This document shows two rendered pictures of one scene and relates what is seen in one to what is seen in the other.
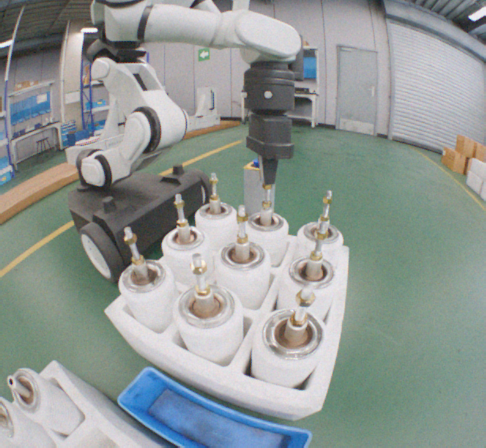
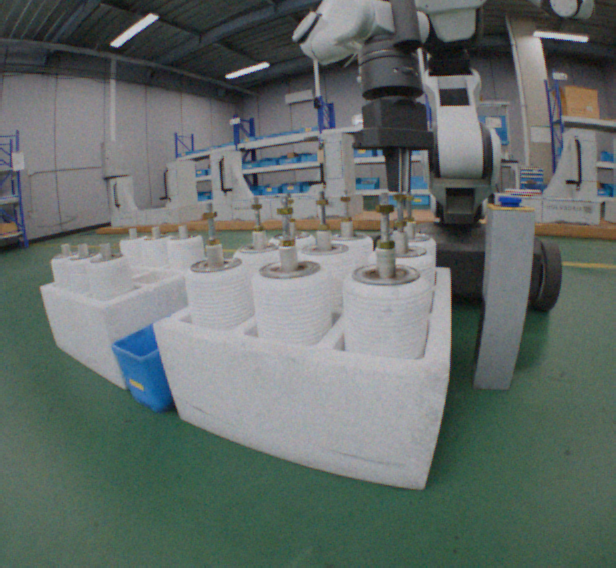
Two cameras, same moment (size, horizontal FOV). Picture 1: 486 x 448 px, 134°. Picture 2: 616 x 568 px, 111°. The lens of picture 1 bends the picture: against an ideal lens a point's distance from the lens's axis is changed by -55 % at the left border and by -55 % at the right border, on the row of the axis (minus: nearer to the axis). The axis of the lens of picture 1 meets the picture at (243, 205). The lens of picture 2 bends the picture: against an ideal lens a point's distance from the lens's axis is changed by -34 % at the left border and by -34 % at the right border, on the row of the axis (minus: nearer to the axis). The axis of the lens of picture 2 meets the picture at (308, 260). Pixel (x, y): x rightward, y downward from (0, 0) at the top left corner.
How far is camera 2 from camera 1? 0.57 m
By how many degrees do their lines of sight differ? 85
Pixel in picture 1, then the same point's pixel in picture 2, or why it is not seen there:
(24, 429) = (157, 245)
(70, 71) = (534, 94)
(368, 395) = (151, 499)
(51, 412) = (178, 246)
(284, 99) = (366, 78)
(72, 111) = (543, 155)
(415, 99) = not seen: outside the picture
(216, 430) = not seen: hidden behind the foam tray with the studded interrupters
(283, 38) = (347, 15)
